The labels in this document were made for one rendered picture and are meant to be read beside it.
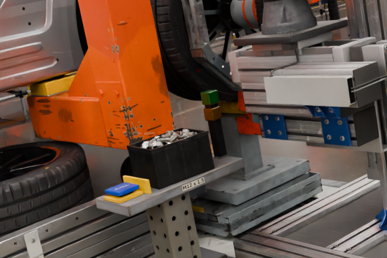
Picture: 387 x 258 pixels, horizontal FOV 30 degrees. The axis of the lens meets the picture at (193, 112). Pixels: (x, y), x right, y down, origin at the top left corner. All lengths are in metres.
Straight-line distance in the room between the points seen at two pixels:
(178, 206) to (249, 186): 0.61
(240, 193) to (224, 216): 0.10
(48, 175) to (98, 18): 0.51
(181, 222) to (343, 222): 0.49
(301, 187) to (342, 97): 1.16
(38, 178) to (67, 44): 0.61
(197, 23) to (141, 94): 0.34
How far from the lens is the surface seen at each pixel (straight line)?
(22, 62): 2.58
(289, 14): 1.93
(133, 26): 2.19
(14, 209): 2.25
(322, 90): 1.71
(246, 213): 2.60
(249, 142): 2.75
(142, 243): 2.36
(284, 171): 2.76
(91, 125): 2.39
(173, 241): 2.09
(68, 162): 2.36
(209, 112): 2.18
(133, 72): 2.18
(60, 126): 2.58
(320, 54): 1.85
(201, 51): 2.40
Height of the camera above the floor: 1.03
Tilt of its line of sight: 11 degrees down
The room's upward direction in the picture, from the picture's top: 11 degrees counter-clockwise
